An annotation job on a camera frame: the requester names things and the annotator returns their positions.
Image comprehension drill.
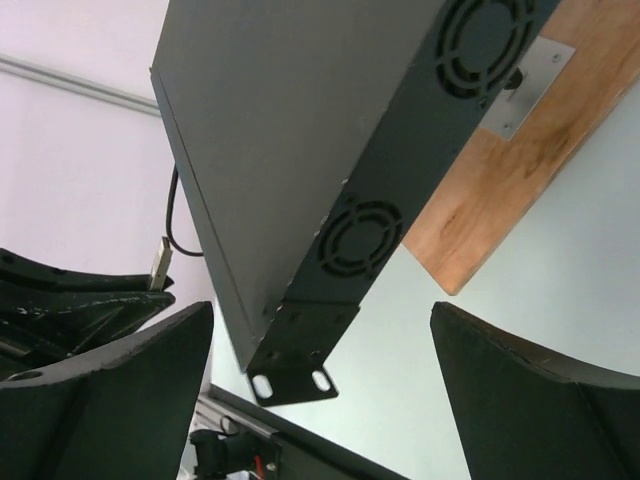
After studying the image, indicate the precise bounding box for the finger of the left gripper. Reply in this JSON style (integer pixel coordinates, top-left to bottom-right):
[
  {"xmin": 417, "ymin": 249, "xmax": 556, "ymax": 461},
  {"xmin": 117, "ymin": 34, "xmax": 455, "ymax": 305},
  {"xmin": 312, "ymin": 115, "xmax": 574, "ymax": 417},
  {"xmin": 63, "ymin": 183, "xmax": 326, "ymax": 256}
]
[
  {"xmin": 1, "ymin": 249, "xmax": 151, "ymax": 293},
  {"xmin": 1, "ymin": 287, "xmax": 175, "ymax": 373}
]

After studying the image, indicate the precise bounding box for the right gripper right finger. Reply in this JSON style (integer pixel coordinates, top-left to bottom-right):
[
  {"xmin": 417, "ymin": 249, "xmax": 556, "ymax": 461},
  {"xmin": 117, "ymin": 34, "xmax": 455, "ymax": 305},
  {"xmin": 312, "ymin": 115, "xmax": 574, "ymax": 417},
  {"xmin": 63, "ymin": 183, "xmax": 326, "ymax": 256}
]
[{"xmin": 430, "ymin": 302, "xmax": 639, "ymax": 479}]

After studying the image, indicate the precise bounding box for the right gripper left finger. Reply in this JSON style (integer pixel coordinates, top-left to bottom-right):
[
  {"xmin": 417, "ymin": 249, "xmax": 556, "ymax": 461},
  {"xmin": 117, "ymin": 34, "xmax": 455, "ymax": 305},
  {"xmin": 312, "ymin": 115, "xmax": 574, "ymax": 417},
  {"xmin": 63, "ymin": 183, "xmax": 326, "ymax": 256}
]
[{"xmin": 1, "ymin": 302, "xmax": 214, "ymax": 479}]

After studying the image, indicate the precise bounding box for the silver transceiver module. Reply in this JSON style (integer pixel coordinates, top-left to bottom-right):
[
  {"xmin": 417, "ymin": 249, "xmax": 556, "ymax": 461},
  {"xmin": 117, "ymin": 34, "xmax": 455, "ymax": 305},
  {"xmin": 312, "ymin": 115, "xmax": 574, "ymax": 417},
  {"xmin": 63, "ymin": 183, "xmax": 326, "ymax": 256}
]
[{"xmin": 148, "ymin": 236, "xmax": 172, "ymax": 291}]

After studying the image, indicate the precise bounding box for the brown wooden board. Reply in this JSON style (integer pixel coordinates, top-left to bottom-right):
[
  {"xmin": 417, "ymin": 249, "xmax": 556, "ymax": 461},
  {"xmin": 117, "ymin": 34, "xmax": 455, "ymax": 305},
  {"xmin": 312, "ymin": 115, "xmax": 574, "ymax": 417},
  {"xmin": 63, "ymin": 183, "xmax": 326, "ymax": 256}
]
[{"xmin": 404, "ymin": 1, "xmax": 639, "ymax": 295}]

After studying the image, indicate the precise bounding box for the aluminium frame rail front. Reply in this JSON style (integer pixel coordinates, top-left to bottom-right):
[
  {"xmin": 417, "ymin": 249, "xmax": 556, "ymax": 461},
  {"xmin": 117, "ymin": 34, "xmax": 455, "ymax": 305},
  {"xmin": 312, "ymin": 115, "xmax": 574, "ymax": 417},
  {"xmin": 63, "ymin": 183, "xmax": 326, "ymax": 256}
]
[{"xmin": 192, "ymin": 392, "xmax": 284, "ymax": 480}]

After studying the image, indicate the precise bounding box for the black cable with plug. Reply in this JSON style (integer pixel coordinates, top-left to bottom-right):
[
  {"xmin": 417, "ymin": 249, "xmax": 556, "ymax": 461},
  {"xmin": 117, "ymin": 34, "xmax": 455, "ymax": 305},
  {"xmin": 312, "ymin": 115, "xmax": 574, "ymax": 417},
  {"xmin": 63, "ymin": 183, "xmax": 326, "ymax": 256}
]
[{"xmin": 165, "ymin": 164, "xmax": 205, "ymax": 259}]

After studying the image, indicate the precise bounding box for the left aluminium frame post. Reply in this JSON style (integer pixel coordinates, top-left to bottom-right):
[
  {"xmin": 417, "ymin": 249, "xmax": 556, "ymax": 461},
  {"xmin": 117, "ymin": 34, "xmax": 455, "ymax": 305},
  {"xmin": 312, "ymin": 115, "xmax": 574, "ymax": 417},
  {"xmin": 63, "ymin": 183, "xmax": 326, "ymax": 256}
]
[{"xmin": 1, "ymin": 54, "xmax": 160, "ymax": 117}]

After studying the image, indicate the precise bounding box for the blue black network switch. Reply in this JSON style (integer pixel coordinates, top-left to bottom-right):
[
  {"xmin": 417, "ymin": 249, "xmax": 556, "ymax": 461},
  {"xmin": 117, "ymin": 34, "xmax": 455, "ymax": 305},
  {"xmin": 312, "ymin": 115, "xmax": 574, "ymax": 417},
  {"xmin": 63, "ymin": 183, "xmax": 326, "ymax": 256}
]
[{"xmin": 150, "ymin": 1, "xmax": 557, "ymax": 407}]

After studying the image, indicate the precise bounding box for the metal switch stand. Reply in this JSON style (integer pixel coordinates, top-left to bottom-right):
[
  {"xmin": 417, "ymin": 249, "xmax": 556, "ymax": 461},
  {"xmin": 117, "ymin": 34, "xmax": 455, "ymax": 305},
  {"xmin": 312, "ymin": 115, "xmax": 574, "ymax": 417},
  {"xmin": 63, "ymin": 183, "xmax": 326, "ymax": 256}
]
[{"xmin": 480, "ymin": 37, "xmax": 575, "ymax": 141}]

